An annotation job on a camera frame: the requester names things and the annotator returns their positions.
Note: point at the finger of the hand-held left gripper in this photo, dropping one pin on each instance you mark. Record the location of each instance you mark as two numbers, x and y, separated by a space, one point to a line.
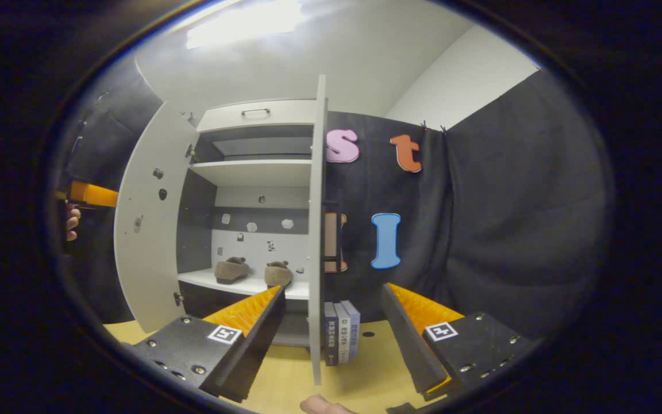
98 196

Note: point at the dark blue book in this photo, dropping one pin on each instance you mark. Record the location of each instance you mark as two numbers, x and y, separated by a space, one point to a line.
330 333

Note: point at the brown fuzzy shoe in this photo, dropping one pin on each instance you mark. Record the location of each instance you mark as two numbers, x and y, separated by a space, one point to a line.
278 273
230 270

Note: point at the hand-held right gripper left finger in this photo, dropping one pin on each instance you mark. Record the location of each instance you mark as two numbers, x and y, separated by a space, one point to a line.
259 345

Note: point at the white shoe cabinet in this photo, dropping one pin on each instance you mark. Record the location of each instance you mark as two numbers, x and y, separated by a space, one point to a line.
250 172

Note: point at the grey book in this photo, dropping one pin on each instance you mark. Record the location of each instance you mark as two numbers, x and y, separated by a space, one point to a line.
343 333

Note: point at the white shoe cabinet door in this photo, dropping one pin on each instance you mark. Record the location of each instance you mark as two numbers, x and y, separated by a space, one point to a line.
317 230
147 259

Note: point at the white cabinet drawer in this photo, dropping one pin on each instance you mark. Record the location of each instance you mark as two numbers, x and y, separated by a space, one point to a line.
233 118

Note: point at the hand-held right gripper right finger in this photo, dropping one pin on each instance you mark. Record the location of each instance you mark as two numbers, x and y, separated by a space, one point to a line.
403 339

